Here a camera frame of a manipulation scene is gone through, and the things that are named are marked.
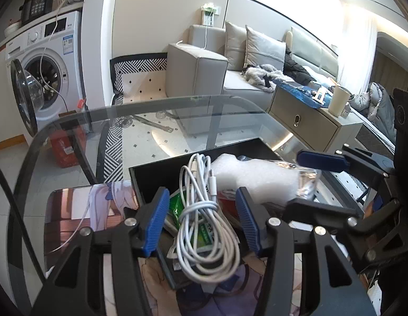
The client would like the white washing machine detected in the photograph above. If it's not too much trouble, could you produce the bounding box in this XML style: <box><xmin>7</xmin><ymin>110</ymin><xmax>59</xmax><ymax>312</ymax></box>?
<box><xmin>4</xmin><ymin>10</ymin><xmax>87</xmax><ymax>138</ymax></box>

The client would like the green white packet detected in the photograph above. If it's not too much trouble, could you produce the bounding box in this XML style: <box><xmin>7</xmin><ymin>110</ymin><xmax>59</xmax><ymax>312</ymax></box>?
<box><xmin>164</xmin><ymin>189</ymin><xmax>224</xmax><ymax>261</ymax></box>

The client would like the white bowl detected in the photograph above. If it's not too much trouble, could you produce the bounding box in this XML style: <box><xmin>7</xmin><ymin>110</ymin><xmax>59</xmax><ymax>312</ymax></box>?
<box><xmin>4</xmin><ymin>22</ymin><xmax>23</xmax><ymax>38</ymax></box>

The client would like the printed table mat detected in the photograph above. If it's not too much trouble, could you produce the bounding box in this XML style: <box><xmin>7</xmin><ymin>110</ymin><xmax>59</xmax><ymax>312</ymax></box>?
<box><xmin>43</xmin><ymin>180</ymin><xmax>359</xmax><ymax>316</ymax></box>

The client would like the blue desk mat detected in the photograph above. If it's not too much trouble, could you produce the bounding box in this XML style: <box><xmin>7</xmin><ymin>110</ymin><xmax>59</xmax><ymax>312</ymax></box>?
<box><xmin>278</xmin><ymin>81</ymin><xmax>333</xmax><ymax>110</ymax></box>

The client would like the white cable bundle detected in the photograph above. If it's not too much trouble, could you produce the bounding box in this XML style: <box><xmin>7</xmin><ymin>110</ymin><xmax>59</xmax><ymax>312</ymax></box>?
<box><xmin>174</xmin><ymin>153</ymin><xmax>240</xmax><ymax>277</ymax></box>

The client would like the beige side cabinet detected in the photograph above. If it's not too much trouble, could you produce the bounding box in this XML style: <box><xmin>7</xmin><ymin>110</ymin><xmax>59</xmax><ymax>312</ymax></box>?
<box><xmin>268</xmin><ymin>82</ymin><xmax>365</xmax><ymax>152</ymax></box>

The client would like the black pressure cooker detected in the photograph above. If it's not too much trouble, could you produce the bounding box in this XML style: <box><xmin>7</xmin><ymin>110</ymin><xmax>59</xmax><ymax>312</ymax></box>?
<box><xmin>19</xmin><ymin>0</ymin><xmax>58</xmax><ymax>26</ymax></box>

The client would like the red box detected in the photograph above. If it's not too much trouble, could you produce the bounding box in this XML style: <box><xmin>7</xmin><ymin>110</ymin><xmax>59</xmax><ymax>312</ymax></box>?
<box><xmin>50</xmin><ymin>127</ymin><xmax>87</xmax><ymax>169</ymax></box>

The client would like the black jacket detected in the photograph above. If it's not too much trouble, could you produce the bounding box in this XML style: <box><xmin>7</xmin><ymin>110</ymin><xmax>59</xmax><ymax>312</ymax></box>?
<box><xmin>283</xmin><ymin>48</ymin><xmax>318</xmax><ymax>84</ymax></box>

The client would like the black storage box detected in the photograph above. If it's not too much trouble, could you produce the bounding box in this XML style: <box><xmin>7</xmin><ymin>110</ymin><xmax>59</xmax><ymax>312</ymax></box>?
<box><xmin>129</xmin><ymin>136</ymin><xmax>366</xmax><ymax>291</ymax></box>

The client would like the green white wall socket holder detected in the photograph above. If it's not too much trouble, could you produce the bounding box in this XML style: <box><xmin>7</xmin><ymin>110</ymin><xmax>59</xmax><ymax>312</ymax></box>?
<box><xmin>200</xmin><ymin>3</ymin><xmax>222</xmax><ymax>27</ymax></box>

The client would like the grey down jacket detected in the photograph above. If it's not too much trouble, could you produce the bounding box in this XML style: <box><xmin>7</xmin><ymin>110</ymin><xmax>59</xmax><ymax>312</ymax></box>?
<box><xmin>350</xmin><ymin>82</ymin><xmax>397</xmax><ymax>145</ymax></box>

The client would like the grey sofa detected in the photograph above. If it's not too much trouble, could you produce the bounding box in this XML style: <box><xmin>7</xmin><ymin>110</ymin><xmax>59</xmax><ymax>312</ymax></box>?
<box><xmin>166</xmin><ymin>21</ymin><xmax>340</xmax><ymax>136</ymax></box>

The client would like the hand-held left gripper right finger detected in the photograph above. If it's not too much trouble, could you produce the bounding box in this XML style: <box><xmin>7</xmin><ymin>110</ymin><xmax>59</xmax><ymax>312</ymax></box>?
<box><xmin>235</xmin><ymin>187</ymin><xmax>377</xmax><ymax>316</ymax></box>

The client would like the black white patterned rug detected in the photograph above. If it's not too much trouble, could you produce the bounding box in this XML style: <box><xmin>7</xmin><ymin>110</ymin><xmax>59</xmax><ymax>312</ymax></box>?
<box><xmin>96</xmin><ymin>53</ymin><xmax>169</xmax><ymax>185</ymax></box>

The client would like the white cup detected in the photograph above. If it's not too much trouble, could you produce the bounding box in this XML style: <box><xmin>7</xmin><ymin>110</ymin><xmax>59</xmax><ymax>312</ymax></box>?
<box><xmin>328</xmin><ymin>85</ymin><xmax>352</xmax><ymax>118</ymax></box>

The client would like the white foam wrap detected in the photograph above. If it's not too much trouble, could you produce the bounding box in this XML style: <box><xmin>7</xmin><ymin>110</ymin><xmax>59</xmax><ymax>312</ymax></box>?
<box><xmin>210</xmin><ymin>153</ymin><xmax>306</xmax><ymax>206</ymax></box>

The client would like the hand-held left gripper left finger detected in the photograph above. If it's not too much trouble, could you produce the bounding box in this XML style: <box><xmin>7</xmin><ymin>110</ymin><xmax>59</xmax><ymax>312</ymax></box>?
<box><xmin>29</xmin><ymin>187</ymin><xmax>170</xmax><ymax>316</ymax></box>

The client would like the grey pillow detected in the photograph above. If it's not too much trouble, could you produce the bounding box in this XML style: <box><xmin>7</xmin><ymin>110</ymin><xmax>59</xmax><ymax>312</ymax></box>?
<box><xmin>224</xmin><ymin>21</ymin><xmax>249</xmax><ymax>72</ymax></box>
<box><xmin>243</xmin><ymin>25</ymin><xmax>287</xmax><ymax>73</ymax></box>

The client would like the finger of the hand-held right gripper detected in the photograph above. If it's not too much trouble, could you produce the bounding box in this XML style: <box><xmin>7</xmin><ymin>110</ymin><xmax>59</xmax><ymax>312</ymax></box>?
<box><xmin>282</xmin><ymin>199</ymin><xmax>406</xmax><ymax>235</ymax></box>
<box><xmin>297</xmin><ymin>145</ymin><xmax>395</xmax><ymax>179</ymax></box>

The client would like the grey fur garment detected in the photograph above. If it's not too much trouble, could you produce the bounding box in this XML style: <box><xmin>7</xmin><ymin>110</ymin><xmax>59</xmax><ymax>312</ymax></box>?
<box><xmin>241</xmin><ymin>64</ymin><xmax>290</xmax><ymax>89</ymax></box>

